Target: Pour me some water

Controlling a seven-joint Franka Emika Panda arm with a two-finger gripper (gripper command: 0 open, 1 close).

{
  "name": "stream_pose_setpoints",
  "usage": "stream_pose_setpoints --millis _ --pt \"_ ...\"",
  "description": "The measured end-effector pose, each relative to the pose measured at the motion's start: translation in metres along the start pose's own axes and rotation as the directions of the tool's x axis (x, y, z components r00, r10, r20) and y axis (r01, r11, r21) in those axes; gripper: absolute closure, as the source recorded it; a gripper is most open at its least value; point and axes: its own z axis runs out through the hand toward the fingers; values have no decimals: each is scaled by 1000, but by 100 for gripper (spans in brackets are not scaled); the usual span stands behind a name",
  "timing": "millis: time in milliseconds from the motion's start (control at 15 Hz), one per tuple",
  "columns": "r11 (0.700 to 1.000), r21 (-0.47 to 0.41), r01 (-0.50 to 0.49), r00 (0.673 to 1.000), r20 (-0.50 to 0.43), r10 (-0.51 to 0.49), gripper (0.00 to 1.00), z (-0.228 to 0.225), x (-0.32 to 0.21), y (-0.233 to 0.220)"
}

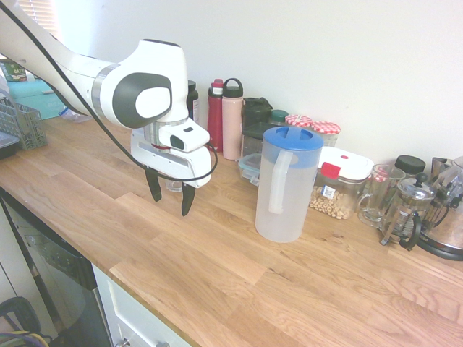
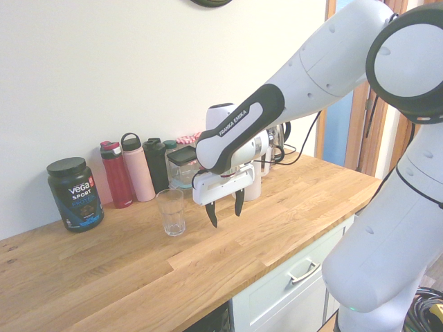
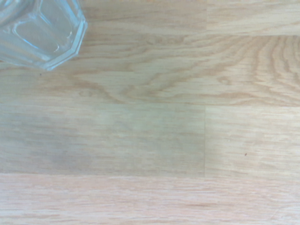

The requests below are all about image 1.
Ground black protein powder tub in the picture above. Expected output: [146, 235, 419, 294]
[187, 80, 200, 126]

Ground white window blind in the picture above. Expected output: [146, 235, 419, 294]
[21, 0, 61, 41]

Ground dark green shaker bottle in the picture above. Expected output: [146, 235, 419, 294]
[241, 96, 274, 127]

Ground stainless steel dishwasher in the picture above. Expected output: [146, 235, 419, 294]
[0, 187, 111, 347]

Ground clear zip plastic bag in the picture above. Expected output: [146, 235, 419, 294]
[59, 106, 94, 124]

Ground jar with green lid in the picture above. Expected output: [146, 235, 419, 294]
[269, 109, 289, 127]

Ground cereal container with white lid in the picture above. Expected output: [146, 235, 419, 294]
[307, 146, 375, 220]

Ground grey dish rack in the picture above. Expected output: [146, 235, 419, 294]
[0, 97, 49, 151]

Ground red water bottle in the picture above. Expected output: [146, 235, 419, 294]
[207, 78, 226, 153]

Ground jar with black lid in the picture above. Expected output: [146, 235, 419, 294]
[394, 154, 427, 180]

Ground black dish tray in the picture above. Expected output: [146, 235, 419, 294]
[0, 132, 18, 160]

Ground clear glass mug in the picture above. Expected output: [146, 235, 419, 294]
[357, 163, 407, 228]

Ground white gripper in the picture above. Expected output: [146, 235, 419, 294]
[130, 129, 213, 218]

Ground pink water bottle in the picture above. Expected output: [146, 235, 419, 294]
[221, 77, 244, 160]

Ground teal bread box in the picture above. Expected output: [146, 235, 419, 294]
[7, 77, 69, 121]

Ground square container with dark lid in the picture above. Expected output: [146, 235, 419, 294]
[241, 121, 278, 160]

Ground black camera cable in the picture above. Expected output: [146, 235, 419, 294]
[0, 0, 220, 181]

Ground translucent pitcher with blue lid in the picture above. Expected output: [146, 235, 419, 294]
[255, 125, 325, 244]

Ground green oatmeal cup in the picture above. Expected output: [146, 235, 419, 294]
[0, 59, 28, 83]

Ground clear faceted drinking glass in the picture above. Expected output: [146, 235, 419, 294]
[165, 176, 184, 193]

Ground white cabinet drawer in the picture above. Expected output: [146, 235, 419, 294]
[92, 263, 192, 347]

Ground glass french press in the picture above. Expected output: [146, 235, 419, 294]
[378, 172, 437, 252]

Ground glass container with teal lid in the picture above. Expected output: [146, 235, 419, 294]
[237, 153, 262, 187]

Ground stainless steel kettle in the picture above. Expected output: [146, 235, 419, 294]
[415, 155, 463, 262]

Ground black chair back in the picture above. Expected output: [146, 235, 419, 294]
[0, 296, 54, 347]

